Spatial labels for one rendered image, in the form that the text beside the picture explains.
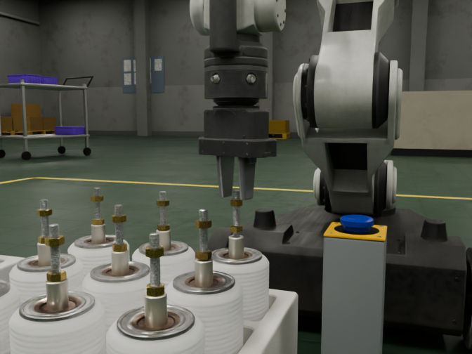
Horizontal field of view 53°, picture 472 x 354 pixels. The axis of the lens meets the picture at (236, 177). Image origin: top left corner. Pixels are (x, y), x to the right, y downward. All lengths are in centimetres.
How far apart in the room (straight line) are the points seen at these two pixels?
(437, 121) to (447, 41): 545
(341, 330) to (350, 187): 57
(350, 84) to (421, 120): 519
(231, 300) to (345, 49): 56
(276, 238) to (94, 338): 55
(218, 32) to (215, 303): 32
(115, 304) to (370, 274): 31
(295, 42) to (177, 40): 306
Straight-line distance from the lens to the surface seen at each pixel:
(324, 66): 90
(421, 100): 606
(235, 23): 62
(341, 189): 112
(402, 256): 96
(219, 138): 65
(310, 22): 1158
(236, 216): 67
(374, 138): 96
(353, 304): 59
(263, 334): 62
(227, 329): 57
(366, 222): 58
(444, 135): 608
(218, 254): 69
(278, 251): 98
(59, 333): 51
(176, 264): 70
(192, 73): 1229
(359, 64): 90
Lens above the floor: 45
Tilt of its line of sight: 7 degrees down
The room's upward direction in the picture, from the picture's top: straight up
